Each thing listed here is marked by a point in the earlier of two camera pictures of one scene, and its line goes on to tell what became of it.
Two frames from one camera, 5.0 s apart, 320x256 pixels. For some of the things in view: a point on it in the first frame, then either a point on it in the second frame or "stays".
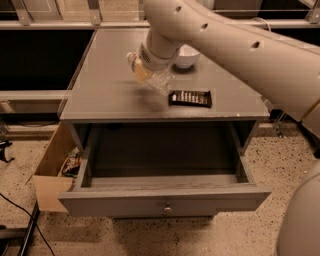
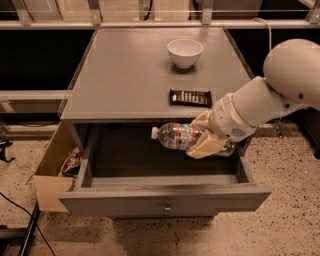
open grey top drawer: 162,169 stays
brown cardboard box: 51,189 stays
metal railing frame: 21,19 stays
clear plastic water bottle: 160,81 -> 182,136
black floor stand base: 25,234 stays
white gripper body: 154,62 -> 225,117
